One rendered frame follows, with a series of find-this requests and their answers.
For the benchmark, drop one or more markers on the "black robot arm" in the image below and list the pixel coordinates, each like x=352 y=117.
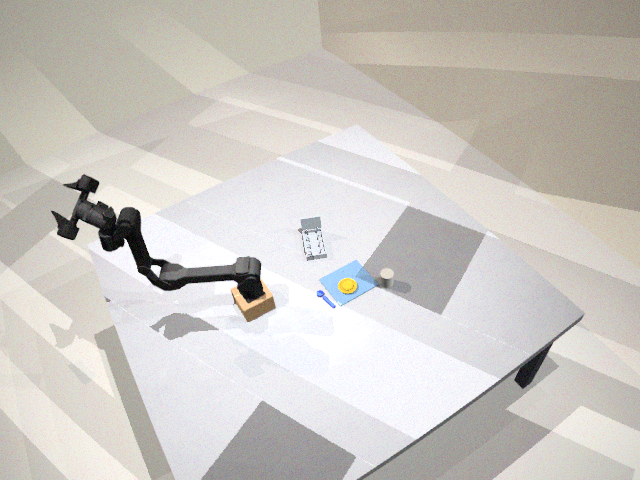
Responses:
x=246 y=271

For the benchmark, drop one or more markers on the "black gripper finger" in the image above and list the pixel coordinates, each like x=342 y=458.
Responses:
x=73 y=185
x=59 y=218

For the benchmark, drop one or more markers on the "light blue flat mat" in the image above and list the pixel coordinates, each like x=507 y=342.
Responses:
x=355 y=271

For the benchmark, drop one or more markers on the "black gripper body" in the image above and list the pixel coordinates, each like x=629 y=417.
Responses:
x=82 y=210

